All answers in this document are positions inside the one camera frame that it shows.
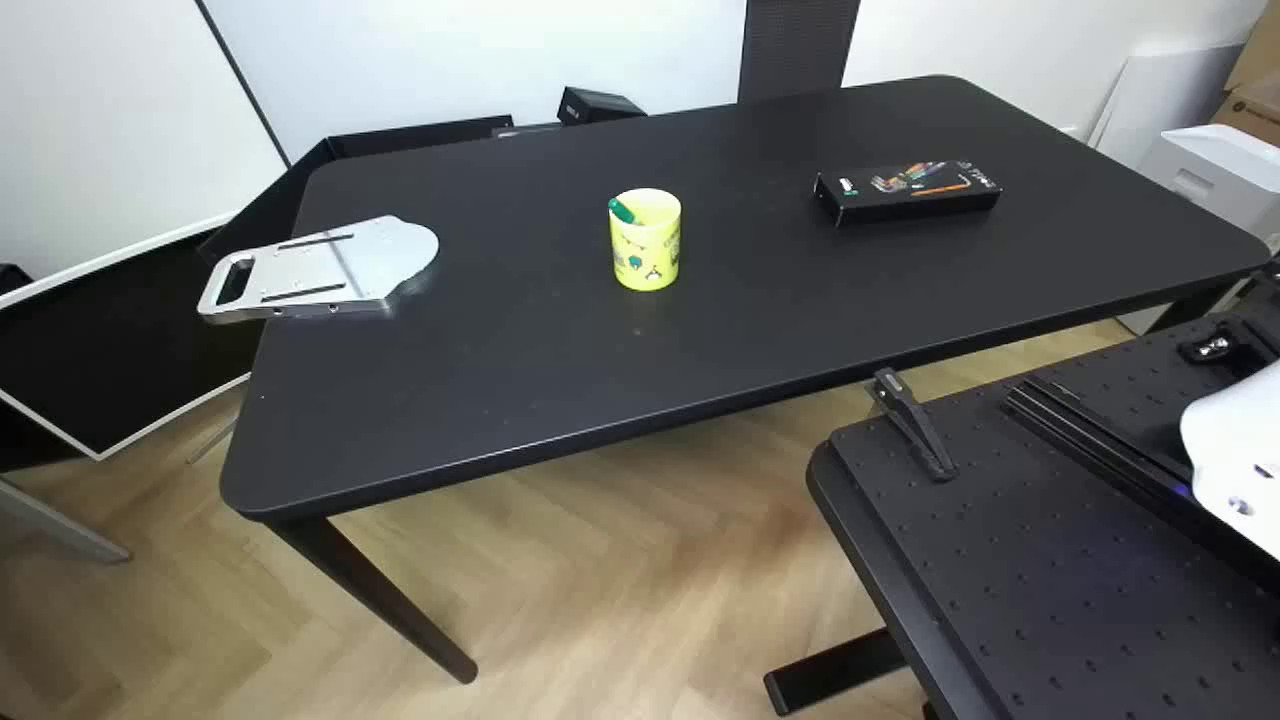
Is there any black rail on mounting table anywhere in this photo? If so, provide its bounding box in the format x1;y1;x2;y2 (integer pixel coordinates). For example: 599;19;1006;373
1006;373;1203;515

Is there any black clamp handle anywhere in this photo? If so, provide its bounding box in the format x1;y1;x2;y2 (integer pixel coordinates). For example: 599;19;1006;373
867;368;961;487

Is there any white slicer tool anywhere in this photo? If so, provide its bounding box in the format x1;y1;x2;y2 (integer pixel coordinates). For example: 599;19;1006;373
192;211;443;328

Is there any brown cardboard box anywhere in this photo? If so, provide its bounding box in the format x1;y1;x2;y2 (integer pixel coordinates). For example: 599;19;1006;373
1211;0;1280;146

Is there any black low case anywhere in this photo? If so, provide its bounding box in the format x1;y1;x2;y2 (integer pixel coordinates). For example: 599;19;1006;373
285;111;521;177

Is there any grey metal leg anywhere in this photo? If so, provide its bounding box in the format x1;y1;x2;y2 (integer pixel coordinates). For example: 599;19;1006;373
0;476;133;566

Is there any black perforated mounting table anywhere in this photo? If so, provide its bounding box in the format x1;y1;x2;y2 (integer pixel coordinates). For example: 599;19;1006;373
806;316;1280;720

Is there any black desk leg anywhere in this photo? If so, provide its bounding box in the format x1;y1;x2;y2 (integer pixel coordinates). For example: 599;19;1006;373
265;513;480;687

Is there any black floor foot bar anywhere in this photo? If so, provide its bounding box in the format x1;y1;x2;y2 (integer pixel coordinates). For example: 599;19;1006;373
760;627;912;720

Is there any black panel white frame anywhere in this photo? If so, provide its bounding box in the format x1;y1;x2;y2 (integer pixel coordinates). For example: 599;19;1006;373
0;211;292;465

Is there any yellow mug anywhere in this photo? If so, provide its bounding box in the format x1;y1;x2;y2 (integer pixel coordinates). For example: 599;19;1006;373
606;185;685;297

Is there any black pillar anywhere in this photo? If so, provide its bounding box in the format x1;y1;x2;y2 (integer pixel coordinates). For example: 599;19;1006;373
736;0;865;108

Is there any white storage box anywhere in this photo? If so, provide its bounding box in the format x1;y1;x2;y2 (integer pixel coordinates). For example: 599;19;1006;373
1145;121;1280;252

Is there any black printed box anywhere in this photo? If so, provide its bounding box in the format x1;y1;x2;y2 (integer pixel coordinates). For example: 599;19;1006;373
811;154;1006;226

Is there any small black device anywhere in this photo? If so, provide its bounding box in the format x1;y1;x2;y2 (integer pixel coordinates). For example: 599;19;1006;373
553;83;654;129

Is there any white flat panel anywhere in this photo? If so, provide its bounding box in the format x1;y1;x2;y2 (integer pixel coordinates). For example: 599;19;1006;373
1086;35;1254;171

